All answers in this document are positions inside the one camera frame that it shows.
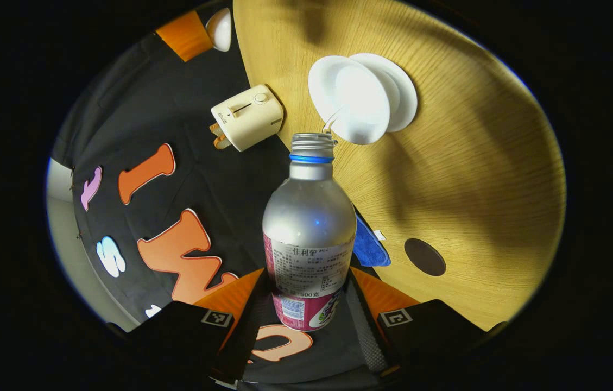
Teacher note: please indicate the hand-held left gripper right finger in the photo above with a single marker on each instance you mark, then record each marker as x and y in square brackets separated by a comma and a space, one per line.
[363, 326]

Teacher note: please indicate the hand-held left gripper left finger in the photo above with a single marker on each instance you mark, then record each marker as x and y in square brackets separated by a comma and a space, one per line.
[241, 342]

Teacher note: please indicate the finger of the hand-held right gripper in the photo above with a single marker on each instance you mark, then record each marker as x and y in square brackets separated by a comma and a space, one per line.
[187, 35]

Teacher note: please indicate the white teacup lid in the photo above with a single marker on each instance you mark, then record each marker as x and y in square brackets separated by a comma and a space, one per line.
[220, 30]

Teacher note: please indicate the dark round coaster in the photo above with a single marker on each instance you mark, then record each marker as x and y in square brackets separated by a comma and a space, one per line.
[424, 257]

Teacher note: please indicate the silver water bottle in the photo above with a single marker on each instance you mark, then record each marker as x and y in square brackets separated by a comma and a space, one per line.
[309, 228]

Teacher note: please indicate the white teacup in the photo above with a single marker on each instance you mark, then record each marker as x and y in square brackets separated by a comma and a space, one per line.
[349, 92]

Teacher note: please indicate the blue towel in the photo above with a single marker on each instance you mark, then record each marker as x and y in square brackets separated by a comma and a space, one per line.
[368, 247]

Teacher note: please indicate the toasted bread slice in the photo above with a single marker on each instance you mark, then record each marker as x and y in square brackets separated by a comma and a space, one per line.
[222, 142]
[214, 129]

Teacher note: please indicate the white toaster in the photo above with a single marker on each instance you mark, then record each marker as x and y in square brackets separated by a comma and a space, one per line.
[246, 117]

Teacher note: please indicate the black backdrop cloth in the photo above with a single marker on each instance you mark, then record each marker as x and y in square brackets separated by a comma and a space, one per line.
[176, 217]

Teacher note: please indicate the white saucer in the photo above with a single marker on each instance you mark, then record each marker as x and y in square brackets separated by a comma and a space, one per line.
[404, 98]

